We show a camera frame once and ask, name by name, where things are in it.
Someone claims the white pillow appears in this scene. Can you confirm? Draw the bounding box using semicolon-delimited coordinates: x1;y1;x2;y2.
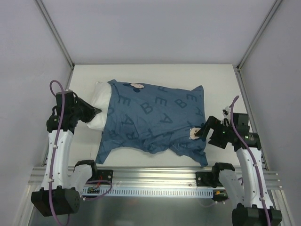
87;82;112;131

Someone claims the blue patterned pillowcase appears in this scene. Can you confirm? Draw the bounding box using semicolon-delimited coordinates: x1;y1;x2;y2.
96;80;208;167

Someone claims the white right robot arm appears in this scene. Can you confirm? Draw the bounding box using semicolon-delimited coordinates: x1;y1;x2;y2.
196;113;283;226

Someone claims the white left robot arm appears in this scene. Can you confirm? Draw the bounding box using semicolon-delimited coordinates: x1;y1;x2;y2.
31;95;101;217

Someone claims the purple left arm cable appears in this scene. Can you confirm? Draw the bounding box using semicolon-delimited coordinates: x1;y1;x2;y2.
48;80;112;226

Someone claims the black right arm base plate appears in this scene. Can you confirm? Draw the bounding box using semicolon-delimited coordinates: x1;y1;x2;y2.
195;171;222;188

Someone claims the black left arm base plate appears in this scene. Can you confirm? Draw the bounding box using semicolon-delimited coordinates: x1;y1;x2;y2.
90;169;113;185

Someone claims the aluminium mounting rail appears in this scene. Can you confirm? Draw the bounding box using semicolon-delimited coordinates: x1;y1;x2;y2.
28;166;283;190

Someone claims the white slotted cable duct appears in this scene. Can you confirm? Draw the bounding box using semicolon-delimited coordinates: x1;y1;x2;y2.
79;187;214;198

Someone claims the left aluminium frame post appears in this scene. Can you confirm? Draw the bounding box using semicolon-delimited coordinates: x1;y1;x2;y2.
34;0;75;70

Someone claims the aluminium frame post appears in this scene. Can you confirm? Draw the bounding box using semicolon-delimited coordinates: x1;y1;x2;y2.
236;0;284;71
34;0;75;70

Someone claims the right aluminium frame post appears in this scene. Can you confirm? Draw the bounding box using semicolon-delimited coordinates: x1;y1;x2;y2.
236;0;284;71

